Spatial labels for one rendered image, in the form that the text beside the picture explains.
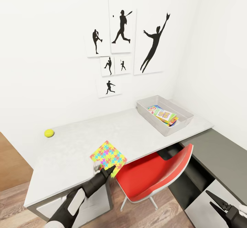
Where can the toy box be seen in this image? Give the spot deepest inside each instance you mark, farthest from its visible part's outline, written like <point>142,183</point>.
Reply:
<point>184,117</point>

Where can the tennis ball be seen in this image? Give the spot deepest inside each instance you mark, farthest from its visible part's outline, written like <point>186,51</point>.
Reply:
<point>48,132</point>

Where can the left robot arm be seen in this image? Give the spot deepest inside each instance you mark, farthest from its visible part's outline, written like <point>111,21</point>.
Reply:
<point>65,216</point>

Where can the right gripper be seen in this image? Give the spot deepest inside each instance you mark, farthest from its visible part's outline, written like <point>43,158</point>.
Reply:
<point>233,218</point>

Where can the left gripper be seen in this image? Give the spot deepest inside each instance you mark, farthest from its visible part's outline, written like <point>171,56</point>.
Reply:
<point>101,178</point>

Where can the sliding door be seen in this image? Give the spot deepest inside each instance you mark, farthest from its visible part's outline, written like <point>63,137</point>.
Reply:
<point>14,169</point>

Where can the desk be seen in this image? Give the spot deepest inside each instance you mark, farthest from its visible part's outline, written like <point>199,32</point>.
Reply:
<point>217,164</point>

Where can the swivel chair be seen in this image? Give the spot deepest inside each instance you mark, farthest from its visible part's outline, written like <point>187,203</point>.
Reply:
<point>143,178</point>

